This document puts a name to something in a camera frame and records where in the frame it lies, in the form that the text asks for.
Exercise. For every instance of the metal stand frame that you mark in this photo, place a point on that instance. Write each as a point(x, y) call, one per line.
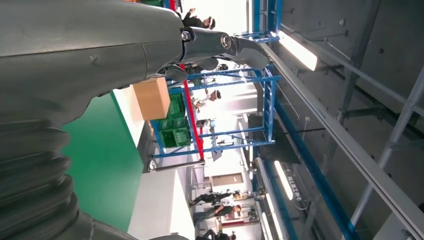
point(179, 164)

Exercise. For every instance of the green table mat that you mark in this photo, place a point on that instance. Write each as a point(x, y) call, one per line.
point(102, 165)

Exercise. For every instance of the person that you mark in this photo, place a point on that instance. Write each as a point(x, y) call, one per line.
point(195, 22)
point(218, 236)
point(212, 197)
point(207, 99)
point(218, 212)

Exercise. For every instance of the cardboard box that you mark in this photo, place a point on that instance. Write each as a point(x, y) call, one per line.
point(150, 99)

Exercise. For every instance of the red post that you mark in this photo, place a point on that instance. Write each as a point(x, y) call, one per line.
point(193, 126)

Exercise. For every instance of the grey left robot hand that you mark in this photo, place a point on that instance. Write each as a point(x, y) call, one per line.
point(82, 43)

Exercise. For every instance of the ceiling light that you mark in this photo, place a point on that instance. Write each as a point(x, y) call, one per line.
point(284, 180)
point(298, 51)

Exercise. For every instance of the grey ceiling rail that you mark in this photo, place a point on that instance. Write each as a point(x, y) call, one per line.
point(364, 164)

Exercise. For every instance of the blue ceiling beam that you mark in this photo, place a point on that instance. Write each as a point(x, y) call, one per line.
point(314, 175)

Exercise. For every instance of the blue metal rack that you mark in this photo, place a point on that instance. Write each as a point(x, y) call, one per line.
point(270, 99)

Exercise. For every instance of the green crates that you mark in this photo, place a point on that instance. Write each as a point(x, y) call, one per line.
point(175, 136)

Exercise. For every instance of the white table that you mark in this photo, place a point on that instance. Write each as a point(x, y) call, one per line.
point(130, 122)
point(155, 205)

